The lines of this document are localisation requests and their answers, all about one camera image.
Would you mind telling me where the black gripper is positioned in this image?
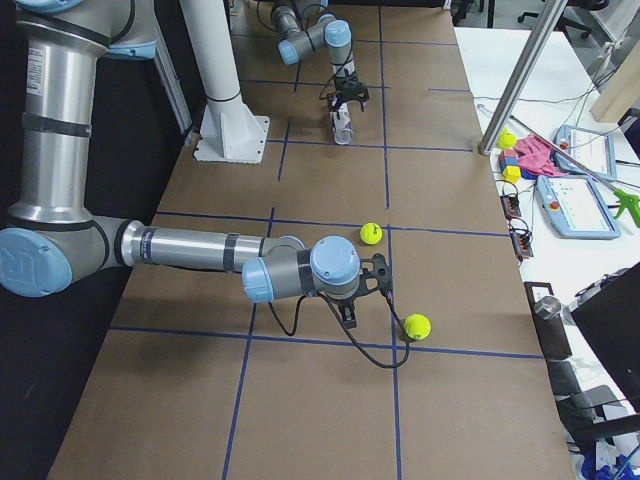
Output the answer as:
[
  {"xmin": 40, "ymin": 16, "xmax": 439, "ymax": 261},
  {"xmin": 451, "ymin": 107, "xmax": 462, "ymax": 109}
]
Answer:
[
  {"xmin": 326, "ymin": 71, "xmax": 369, "ymax": 113},
  {"xmin": 327, "ymin": 293, "xmax": 359, "ymax": 329}
]

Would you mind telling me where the tennis ball can holder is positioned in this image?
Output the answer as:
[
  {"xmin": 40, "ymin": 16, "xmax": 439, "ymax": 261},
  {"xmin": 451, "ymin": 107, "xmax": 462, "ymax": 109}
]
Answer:
[{"xmin": 330, "ymin": 104, "xmax": 354, "ymax": 145}]

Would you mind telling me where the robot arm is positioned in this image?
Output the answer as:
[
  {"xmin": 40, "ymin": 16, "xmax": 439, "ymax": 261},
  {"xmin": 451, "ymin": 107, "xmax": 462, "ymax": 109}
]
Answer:
[
  {"xmin": 270, "ymin": 1, "xmax": 369, "ymax": 113},
  {"xmin": 1, "ymin": 1, "xmax": 366, "ymax": 329}
]

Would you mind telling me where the tennis ball with Wilson print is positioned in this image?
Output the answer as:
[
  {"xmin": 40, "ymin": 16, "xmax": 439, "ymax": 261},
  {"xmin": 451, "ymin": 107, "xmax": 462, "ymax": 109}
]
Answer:
[{"xmin": 359, "ymin": 222, "xmax": 383, "ymax": 246}]

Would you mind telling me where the spare tennis ball on desk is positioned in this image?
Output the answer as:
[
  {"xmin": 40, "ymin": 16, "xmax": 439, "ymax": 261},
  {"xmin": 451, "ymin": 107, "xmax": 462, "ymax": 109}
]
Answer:
[{"xmin": 496, "ymin": 127, "xmax": 518, "ymax": 150}]

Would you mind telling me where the red blue cube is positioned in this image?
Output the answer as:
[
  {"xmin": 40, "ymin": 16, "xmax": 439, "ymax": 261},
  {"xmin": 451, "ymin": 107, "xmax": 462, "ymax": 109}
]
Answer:
[{"xmin": 498, "ymin": 149, "xmax": 520, "ymax": 174}]

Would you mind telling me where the yellow cube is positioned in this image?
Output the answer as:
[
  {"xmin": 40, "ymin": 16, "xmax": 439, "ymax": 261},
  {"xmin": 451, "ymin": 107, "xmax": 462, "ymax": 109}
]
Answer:
[{"xmin": 501, "ymin": 164, "xmax": 521, "ymax": 184}]

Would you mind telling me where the near black electronics box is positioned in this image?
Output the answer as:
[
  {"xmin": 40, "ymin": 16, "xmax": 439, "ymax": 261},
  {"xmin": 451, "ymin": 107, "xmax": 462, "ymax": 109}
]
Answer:
[{"xmin": 509, "ymin": 224, "xmax": 534, "ymax": 262}]

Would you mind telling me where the black electronics box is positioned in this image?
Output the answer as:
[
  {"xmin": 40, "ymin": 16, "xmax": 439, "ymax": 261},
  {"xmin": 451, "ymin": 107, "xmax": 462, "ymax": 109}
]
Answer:
[
  {"xmin": 499, "ymin": 180, "xmax": 521, "ymax": 220},
  {"xmin": 509, "ymin": 224, "xmax": 534, "ymax": 262}
]

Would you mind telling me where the pink cloth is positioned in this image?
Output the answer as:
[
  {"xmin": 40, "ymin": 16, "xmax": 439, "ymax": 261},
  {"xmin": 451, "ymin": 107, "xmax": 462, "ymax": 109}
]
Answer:
[{"xmin": 515, "ymin": 135, "xmax": 564, "ymax": 177}]

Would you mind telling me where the far black electronics box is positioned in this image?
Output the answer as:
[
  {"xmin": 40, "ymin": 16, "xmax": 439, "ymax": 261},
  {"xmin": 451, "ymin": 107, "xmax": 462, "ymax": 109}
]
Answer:
[{"xmin": 499, "ymin": 180, "xmax": 521, "ymax": 220}]

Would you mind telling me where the white side desk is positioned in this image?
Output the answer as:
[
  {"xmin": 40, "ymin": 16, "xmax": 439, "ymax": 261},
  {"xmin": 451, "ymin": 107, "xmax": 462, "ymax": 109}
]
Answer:
[{"xmin": 452, "ymin": 25, "xmax": 640, "ymax": 451}]

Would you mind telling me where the near teach pendant tablet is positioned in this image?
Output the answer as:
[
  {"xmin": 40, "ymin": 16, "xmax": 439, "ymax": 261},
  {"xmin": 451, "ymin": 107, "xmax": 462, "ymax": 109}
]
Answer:
[{"xmin": 535, "ymin": 175, "xmax": 621, "ymax": 240}]

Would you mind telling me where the teach pendant tablet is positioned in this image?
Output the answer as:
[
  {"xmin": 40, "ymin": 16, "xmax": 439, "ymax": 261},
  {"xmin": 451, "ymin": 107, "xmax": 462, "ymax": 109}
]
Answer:
[
  {"xmin": 555, "ymin": 124, "xmax": 617, "ymax": 180},
  {"xmin": 535, "ymin": 175, "xmax": 621, "ymax": 240}
]

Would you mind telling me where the black office chair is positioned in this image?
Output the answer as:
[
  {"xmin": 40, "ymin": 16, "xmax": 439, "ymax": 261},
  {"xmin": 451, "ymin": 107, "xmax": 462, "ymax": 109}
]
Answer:
[{"xmin": 524, "ymin": 265, "xmax": 639, "ymax": 452}]

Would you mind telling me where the far teach pendant tablet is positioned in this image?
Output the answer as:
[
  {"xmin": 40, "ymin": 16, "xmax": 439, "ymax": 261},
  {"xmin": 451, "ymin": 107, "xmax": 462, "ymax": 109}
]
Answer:
[{"xmin": 555, "ymin": 124, "xmax": 617, "ymax": 180}]

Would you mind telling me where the green plastic clamp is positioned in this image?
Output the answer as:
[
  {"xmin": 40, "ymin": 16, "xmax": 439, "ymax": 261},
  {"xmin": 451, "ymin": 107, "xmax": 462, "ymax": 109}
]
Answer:
[{"xmin": 613, "ymin": 189, "xmax": 640, "ymax": 227}]

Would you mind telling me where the black camera cable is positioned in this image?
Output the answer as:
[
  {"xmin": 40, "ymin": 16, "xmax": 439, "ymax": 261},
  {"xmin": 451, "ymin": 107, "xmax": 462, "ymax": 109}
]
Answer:
[{"xmin": 268, "ymin": 292, "xmax": 412, "ymax": 371}]

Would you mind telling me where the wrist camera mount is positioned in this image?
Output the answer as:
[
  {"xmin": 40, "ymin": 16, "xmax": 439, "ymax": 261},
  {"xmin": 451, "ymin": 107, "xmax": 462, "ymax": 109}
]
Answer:
[{"xmin": 356, "ymin": 253, "xmax": 393, "ymax": 300}]

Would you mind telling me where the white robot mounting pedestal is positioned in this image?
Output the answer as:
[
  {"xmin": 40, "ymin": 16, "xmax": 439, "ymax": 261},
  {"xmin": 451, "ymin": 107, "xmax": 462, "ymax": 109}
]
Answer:
[{"xmin": 180, "ymin": 0, "xmax": 270, "ymax": 164}]

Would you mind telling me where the aluminium frame post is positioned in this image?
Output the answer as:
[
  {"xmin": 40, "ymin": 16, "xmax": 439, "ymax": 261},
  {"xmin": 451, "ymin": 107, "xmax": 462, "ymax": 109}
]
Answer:
[{"xmin": 478, "ymin": 0, "xmax": 568, "ymax": 156}]

